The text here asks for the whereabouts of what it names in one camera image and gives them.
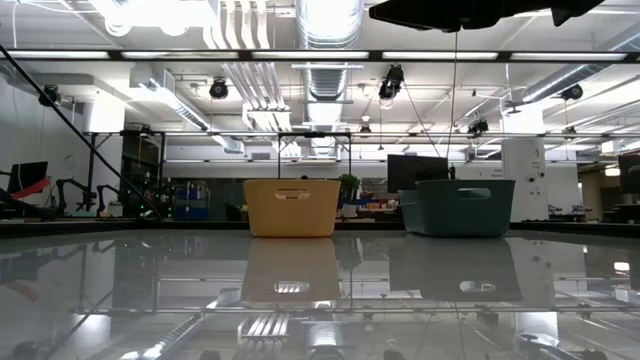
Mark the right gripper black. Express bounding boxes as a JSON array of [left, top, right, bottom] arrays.
[[368, 0, 567, 33]]

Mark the dark teal plastic bin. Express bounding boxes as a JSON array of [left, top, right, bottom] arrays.
[[398, 178, 517, 238]]

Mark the yellow plastic bin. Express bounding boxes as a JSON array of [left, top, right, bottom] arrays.
[[243, 178, 342, 238]]

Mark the black computer monitor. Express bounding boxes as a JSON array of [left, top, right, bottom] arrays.
[[618, 153, 640, 196], [7, 160, 50, 194], [387, 153, 450, 194]]

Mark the black bar with light strips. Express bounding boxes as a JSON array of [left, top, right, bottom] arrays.
[[0, 48, 640, 63]]

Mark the green potted plant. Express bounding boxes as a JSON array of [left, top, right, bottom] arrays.
[[337, 173, 362, 219]]

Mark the blue storage shelf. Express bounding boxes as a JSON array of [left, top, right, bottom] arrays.
[[172, 180, 211, 222]]

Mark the thin black pole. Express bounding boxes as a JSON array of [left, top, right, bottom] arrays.
[[0, 43, 165, 222]]

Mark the red padded bar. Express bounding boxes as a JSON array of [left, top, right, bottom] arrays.
[[11, 178, 53, 202]]

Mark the thin hanging cable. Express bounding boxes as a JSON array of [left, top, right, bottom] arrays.
[[445, 30, 459, 161]]

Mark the round silver air duct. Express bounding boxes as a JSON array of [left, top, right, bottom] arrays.
[[292, 0, 366, 104]]

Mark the black background rig frame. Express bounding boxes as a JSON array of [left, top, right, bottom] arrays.
[[82, 129, 167, 201]]

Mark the black aluminium table frame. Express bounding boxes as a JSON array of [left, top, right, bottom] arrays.
[[0, 218, 640, 239]]

